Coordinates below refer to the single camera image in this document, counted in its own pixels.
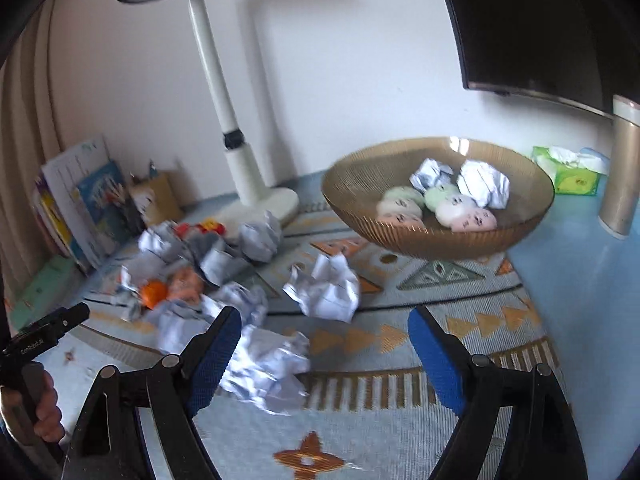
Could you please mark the black monitor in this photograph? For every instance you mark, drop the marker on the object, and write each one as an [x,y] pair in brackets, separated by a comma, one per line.
[540,25]

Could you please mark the beige curtain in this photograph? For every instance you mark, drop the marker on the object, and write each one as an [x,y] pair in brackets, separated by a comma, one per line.
[25,135]

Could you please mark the cream face squishy toy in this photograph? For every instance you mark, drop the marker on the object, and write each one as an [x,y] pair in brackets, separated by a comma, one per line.
[397,210]

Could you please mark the bunch of pens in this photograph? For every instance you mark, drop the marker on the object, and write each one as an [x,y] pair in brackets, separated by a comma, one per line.
[149,170]

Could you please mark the orange ball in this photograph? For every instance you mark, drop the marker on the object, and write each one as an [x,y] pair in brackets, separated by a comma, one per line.
[152,294]

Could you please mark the orange red plush toy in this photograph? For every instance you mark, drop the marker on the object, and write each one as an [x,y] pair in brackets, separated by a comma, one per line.
[182,231]

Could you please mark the pink face squishy toy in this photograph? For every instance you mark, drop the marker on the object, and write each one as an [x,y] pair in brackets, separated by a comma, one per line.
[481,220]

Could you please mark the orange printed packet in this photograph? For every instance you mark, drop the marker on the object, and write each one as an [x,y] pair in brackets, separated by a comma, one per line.
[186,282]

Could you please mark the pile of papers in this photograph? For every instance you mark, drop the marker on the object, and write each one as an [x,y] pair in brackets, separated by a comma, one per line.
[265,370]

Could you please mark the green face squishy toy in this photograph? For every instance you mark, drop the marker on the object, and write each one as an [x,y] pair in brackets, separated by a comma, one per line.
[442,192]
[402,193]

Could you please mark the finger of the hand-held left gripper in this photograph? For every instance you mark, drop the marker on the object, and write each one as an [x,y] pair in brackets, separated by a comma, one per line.
[67,316]

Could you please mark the dark pen cup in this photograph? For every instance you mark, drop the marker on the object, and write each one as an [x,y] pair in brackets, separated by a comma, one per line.
[132,212]

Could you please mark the person's left hand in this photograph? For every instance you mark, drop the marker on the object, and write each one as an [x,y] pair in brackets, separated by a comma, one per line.
[46,405]

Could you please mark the brown ribbed glass bowl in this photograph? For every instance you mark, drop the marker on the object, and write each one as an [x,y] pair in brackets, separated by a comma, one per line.
[400,245]

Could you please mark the brown pen holder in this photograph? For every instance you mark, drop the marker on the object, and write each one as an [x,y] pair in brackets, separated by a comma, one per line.
[160,197]

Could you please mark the light green flat box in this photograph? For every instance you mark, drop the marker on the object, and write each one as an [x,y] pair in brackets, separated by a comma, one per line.
[45,285]

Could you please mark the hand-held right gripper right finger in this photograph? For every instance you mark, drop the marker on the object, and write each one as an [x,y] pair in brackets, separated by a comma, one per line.
[440,360]

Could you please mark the blue picture book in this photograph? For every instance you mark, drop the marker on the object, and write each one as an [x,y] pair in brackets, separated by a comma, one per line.
[102,205]

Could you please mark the white desk lamp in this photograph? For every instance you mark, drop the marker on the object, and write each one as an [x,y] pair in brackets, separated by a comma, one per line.
[215,75]

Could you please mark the patterned woven table mat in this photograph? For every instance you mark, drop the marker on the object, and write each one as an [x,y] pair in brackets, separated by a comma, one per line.
[360,410]

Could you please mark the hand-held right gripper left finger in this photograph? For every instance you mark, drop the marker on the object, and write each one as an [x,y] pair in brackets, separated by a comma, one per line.
[215,355]

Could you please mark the yellow books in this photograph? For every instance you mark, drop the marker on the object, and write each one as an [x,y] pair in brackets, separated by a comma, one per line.
[50,220]

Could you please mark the green tissue box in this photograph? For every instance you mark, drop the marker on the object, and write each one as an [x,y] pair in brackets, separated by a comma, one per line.
[575,180]

